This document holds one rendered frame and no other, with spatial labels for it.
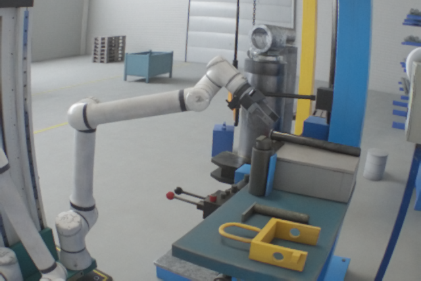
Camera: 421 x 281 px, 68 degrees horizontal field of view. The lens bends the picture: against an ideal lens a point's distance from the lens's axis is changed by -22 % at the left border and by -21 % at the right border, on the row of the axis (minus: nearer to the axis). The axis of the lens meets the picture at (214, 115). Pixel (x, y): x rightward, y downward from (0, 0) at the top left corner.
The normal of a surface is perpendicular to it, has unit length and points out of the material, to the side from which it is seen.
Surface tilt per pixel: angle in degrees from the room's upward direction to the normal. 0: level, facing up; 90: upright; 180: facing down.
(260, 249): 90
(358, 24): 90
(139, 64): 90
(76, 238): 90
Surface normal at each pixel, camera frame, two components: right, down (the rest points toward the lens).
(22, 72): 0.89, 0.16
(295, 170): -0.47, 0.19
